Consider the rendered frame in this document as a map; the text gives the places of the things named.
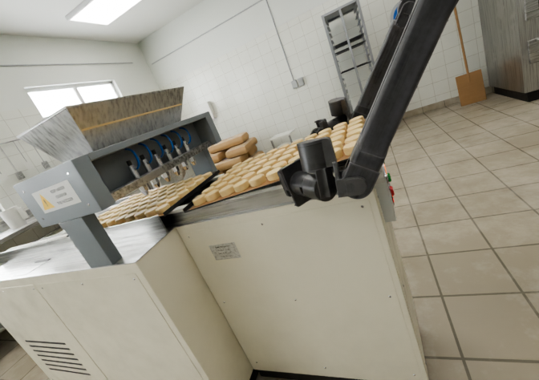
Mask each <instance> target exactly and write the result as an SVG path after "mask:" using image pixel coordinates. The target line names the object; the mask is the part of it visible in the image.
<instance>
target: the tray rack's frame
mask: <svg viewBox="0 0 539 380"><path fill-rule="evenodd" d="M356 2H357V8H359V14H360V17H361V21H362V24H363V30H364V33H365V37H366V40H367V45H368V50H369V53H370V56H371V61H372V65H373V66H374V64H375V61H374V58H373V54H372V51H371V45H370V42H369V38H368V35H367V29H366V26H365V22H364V19H363V13H362V10H361V6H360V2H359V0H352V1H350V2H348V3H346V4H344V5H342V6H340V7H338V8H336V9H334V10H332V11H330V12H328V13H326V14H324V15H322V16H321V17H322V22H323V25H324V28H325V31H326V36H327V39H328V42H329V45H330V49H331V53H332V55H333V59H334V64H335V66H336V69H337V72H338V77H339V80H340V83H341V86H342V91H343V94H344V97H346V100H347V94H346V92H345V88H344V86H343V83H342V78H341V75H340V72H339V68H338V64H337V61H336V58H335V55H334V50H333V47H332V44H331V41H330V36H329V33H328V30H327V27H326V21H325V19H327V21H328V23H329V22H332V21H334V20H335V19H337V18H341V19H342V25H343V29H344V31H345V35H346V40H347V43H348V46H349V49H350V53H351V57H352V61H353V64H354V67H355V73H356V75H357V79H358V82H359V87H360V91H361V93H362V92H363V88H362V84H361V81H360V78H359V73H358V70H357V67H356V63H355V58H354V55H353V51H352V49H351V43H350V39H349V37H348V33H347V29H346V25H345V22H344V19H343V16H344V15H346V14H349V13H350V12H352V11H354V10H355V5H356ZM357 8H356V9H357ZM347 103H348V100H347ZM348 106H349V107H350V105H349V103H348Z"/></svg>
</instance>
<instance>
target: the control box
mask: <svg viewBox="0 0 539 380"><path fill-rule="evenodd" d="M384 164H385V163H384V162H383V165H382V168H383V173H384V176H385V181H386V182H385V183H381V184H375V189H376V192H377V194H378V196H379V203H380V205H381V209H382V211H383V216H384V220H385V222H392V221H396V218H397V217H396V215H395V207H394V205H395V203H394V200H393V196H392V195H391V190H390V187H389V186H390V183H389V181H388V182H387V180H388V177H387V176H386V174H387V173H386V170H385V167H384ZM388 184H389V185H388Z"/></svg>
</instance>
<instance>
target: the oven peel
mask: <svg viewBox="0 0 539 380"><path fill-rule="evenodd" d="M454 12H455V16H456V24H457V28H458V32H459V36H460V44H461V48H462V52H463V56H464V64H465V68H466V72H467V74H465V75H461V76H458V77H456V85H457V89H458V93H459V97H460V105H461V107H463V106H465V105H469V104H471V103H476V102H480V101H482V100H486V99H487V97H486V93H485V89H484V80H483V76H482V72H481V69H479V70H477V71H473V72H470V73H469V71H468V64H467V59H466V55H465V51H464V44H463V39H462V34H461V30H460V23H459V19H458V14H457V10H456V7H455V8H454Z"/></svg>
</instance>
